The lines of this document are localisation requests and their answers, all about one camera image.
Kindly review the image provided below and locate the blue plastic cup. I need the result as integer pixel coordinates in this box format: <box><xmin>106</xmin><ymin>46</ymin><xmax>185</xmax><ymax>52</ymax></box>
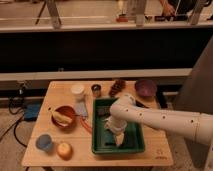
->
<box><xmin>36</xmin><ymin>134</ymin><xmax>53</xmax><ymax>152</ymax></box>

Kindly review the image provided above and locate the white plastic cup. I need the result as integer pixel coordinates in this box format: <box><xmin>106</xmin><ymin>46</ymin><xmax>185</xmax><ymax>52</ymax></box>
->
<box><xmin>71</xmin><ymin>84</ymin><xmax>85</xmax><ymax>101</ymax></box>

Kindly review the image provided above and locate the grey spatula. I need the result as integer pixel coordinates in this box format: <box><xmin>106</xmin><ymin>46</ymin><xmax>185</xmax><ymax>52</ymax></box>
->
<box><xmin>74</xmin><ymin>99</ymin><xmax>88</xmax><ymax>118</ymax></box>

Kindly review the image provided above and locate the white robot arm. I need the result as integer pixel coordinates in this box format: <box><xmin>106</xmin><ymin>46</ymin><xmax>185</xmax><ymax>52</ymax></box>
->
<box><xmin>105</xmin><ymin>94</ymin><xmax>213</xmax><ymax>146</ymax></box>

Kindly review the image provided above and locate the bunch of dark grapes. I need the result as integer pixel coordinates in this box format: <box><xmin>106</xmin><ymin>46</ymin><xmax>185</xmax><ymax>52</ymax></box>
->
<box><xmin>109</xmin><ymin>79</ymin><xmax>126</xmax><ymax>97</ymax></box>

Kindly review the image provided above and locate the purple bowl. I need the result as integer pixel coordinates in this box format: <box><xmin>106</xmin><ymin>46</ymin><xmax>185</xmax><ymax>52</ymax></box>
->
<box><xmin>134</xmin><ymin>79</ymin><xmax>157</xmax><ymax>97</ymax></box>

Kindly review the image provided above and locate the black-handled peeler tool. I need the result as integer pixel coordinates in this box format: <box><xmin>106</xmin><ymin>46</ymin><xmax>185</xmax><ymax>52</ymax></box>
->
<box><xmin>136</xmin><ymin>100</ymin><xmax>149</xmax><ymax>108</ymax></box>

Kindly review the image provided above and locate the small dark metal can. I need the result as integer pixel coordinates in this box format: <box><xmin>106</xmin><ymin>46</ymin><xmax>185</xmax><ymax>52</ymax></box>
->
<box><xmin>91</xmin><ymin>84</ymin><xmax>101</xmax><ymax>98</ymax></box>

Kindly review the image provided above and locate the green plastic tray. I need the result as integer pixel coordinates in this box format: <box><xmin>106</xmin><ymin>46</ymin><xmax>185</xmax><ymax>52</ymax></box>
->
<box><xmin>91</xmin><ymin>98</ymin><xmax>145</xmax><ymax>155</ymax></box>

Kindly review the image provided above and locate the yellow apple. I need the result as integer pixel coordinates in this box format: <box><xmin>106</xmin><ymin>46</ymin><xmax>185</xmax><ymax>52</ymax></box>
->
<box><xmin>56</xmin><ymin>142</ymin><xmax>72</xmax><ymax>160</ymax></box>

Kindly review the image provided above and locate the black cable on floor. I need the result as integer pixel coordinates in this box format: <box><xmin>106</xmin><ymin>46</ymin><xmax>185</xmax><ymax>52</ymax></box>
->
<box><xmin>0</xmin><ymin>87</ymin><xmax>28</xmax><ymax>148</ymax></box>

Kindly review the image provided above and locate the blue-green sponge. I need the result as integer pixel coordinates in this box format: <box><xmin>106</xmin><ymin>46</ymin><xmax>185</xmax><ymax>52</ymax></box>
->
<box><xmin>105</xmin><ymin>142</ymin><xmax>117</xmax><ymax>146</ymax></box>

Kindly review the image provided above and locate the yellow banana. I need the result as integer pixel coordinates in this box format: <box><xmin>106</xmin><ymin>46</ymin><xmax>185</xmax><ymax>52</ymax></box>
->
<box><xmin>52</xmin><ymin>111</ymin><xmax>72</xmax><ymax>124</ymax></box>

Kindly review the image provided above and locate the blue box on floor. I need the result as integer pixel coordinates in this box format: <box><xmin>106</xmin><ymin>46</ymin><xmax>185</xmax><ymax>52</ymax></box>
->
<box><xmin>24</xmin><ymin>103</ymin><xmax>41</xmax><ymax>121</ymax></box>

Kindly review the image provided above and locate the wooden folding table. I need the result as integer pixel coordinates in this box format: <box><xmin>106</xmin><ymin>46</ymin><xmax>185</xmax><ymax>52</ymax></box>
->
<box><xmin>22</xmin><ymin>81</ymin><xmax>173</xmax><ymax>168</ymax></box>

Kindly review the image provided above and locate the red-brown bowl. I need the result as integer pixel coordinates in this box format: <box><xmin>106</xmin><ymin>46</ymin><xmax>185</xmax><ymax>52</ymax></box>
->
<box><xmin>50</xmin><ymin>106</ymin><xmax>76</xmax><ymax>129</ymax></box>

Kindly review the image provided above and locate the dark brown sponge block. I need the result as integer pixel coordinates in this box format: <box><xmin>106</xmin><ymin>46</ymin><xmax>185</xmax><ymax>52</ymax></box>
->
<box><xmin>97</xmin><ymin>106</ymin><xmax>110</xmax><ymax>116</ymax></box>

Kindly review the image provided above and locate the red-handled utensil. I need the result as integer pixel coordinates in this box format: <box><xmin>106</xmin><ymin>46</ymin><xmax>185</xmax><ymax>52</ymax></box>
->
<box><xmin>79</xmin><ymin>116</ymin><xmax>92</xmax><ymax>134</ymax></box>

